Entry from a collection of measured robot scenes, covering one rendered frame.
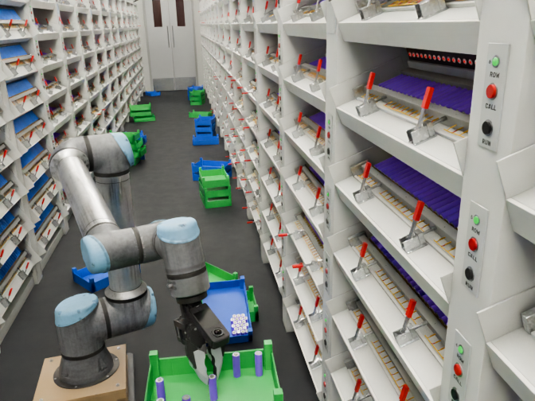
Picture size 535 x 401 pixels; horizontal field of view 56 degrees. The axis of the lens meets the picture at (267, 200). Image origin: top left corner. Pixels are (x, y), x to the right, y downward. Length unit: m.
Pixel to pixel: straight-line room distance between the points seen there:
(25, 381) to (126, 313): 0.58
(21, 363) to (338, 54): 1.81
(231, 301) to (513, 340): 1.80
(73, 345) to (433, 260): 1.36
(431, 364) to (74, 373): 1.32
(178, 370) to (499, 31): 1.04
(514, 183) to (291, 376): 1.58
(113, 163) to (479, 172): 1.26
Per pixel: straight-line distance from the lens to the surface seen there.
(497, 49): 0.66
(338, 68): 1.27
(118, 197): 1.75
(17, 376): 2.36
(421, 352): 1.02
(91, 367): 1.96
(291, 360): 2.18
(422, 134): 0.88
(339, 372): 1.59
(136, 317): 1.93
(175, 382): 1.34
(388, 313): 1.12
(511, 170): 0.64
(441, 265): 0.89
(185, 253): 1.12
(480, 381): 0.77
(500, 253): 0.68
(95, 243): 1.20
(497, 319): 0.72
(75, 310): 1.88
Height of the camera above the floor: 1.31
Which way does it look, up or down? 19 degrees down
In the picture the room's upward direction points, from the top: 1 degrees counter-clockwise
